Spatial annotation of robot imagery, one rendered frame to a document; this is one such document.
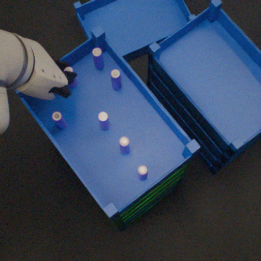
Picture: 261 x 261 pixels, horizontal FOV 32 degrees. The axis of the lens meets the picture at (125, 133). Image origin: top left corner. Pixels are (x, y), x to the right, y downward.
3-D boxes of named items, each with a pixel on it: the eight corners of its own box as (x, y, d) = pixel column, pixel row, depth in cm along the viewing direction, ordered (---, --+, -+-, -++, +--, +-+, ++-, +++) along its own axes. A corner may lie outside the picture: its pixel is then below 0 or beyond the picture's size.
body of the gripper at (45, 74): (-26, 54, 71) (17, 63, 81) (11, 103, 69) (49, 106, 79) (5, 19, 69) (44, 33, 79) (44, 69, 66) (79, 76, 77)
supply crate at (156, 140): (21, 100, 91) (10, 86, 84) (102, 43, 94) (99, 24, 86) (111, 221, 85) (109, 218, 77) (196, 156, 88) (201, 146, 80)
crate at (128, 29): (103, 72, 135) (101, 61, 128) (76, 16, 140) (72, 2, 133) (194, 32, 138) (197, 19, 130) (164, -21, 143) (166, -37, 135)
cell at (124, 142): (118, 148, 88) (116, 140, 82) (126, 142, 88) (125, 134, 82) (124, 156, 88) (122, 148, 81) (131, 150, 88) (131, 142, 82)
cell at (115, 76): (110, 84, 91) (108, 72, 85) (117, 79, 92) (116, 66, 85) (116, 91, 91) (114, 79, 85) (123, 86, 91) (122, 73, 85)
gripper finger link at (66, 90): (30, 77, 73) (32, 63, 77) (67, 106, 76) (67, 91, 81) (35, 72, 72) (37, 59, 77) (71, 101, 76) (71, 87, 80)
